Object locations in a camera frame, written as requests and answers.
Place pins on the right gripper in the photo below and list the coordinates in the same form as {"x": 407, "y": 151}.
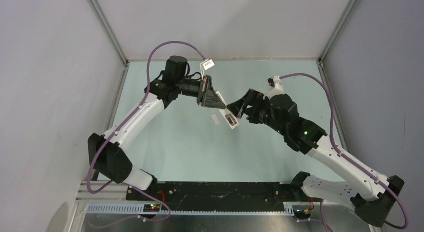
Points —
{"x": 252, "y": 98}

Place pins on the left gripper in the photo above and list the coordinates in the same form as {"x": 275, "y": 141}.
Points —
{"x": 207, "y": 97}

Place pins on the white battery cover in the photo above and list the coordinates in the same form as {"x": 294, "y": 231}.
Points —
{"x": 215, "y": 119}

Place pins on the white remote control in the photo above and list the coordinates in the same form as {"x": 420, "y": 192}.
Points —
{"x": 224, "y": 112}

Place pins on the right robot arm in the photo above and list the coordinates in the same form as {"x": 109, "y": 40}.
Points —
{"x": 370, "y": 194}

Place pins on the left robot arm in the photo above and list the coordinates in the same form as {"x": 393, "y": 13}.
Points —
{"x": 107, "y": 152}

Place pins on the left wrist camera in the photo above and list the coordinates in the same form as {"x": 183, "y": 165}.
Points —
{"x": 206, "y": 65}

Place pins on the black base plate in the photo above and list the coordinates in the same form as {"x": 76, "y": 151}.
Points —
{"x": 227, "y": 195}

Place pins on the white slotted cable duct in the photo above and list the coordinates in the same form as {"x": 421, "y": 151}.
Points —
{"x": 146, "y": 209}

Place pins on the aluminium frame rail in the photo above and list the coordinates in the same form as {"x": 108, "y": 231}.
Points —
{"x": 108, "y": 30}

